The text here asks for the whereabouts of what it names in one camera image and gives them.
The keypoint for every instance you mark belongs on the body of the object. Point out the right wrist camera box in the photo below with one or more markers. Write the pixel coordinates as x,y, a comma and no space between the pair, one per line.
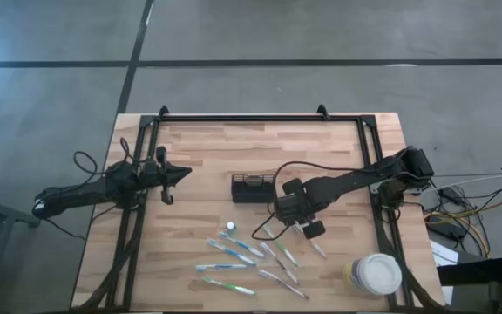
286,209

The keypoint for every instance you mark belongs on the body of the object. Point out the white paper sheet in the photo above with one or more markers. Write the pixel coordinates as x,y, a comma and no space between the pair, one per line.
445,255

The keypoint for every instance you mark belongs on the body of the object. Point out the teal mouthwash bottle white cap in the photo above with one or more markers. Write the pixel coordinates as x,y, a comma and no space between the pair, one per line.
231,226

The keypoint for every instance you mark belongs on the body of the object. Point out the purple white toothbrush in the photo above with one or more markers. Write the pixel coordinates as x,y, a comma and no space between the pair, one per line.
283,284
279,263

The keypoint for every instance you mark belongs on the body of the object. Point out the red white toothbrush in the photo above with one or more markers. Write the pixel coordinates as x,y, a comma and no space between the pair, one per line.
318,248

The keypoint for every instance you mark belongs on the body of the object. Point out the white-lidded round tub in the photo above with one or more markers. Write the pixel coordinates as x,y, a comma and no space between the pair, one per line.
377,274

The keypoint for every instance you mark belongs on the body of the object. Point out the green white toothbrush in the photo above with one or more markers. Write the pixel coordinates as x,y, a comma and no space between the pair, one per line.
282,247
229,286

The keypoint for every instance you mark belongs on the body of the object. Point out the black power brick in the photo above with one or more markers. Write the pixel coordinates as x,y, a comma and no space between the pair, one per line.
450,195
447,230

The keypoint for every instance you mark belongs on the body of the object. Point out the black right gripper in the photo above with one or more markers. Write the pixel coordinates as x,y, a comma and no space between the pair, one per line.
293,186

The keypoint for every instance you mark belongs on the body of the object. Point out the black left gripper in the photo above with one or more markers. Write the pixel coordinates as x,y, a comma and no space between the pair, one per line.
165,192

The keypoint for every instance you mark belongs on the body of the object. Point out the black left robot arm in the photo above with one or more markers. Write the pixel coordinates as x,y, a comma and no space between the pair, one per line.
81,192

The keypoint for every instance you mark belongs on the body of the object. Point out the black aluminium rig frame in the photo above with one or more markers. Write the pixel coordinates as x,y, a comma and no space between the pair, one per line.
255,118

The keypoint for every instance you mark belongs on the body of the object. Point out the blue white toothbrush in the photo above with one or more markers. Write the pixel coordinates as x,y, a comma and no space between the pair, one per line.
242,245
220,267
231,252

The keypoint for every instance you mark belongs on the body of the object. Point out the black beam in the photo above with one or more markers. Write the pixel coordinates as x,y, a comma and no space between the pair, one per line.
473,271

